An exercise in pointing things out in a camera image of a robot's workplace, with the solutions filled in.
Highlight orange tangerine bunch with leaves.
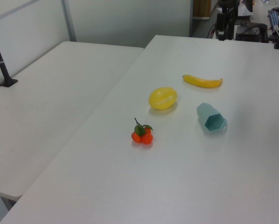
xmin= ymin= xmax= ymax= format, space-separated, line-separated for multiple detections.
xmin=131 ymin=118 xmax=154 ymax=145

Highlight grey partition frame post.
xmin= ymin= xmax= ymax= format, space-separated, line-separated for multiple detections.
xmin=61 ymin=0 xmax=77 ymax=42

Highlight black Franka gripper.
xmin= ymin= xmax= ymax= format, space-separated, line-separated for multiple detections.
xmin=216 ymin=0 xmax=238 ymax=42

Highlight yellow banana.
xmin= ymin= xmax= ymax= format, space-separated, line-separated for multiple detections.
xmin=182 ymin=74 xmax=223 ymax=88

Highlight yellow melon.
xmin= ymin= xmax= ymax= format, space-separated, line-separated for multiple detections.
xmin=148 ymin=87 xmax=178 ymax=111

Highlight light teal hexagonal mug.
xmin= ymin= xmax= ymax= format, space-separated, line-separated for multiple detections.
xmin=196 ymin=102 xmax=228 ymax=133

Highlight blue keyboard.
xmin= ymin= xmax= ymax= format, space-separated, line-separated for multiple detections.
xmin=267 ymin=9 xmax=279 ymax=25

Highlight brown wooden cabinet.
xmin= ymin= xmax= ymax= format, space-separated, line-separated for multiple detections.
xmin=192 ymin=0 xmax=212 ymax=19

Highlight black equipment box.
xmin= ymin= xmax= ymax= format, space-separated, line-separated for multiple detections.
xmin=234 ymin=22 xmax=269 ymax=43

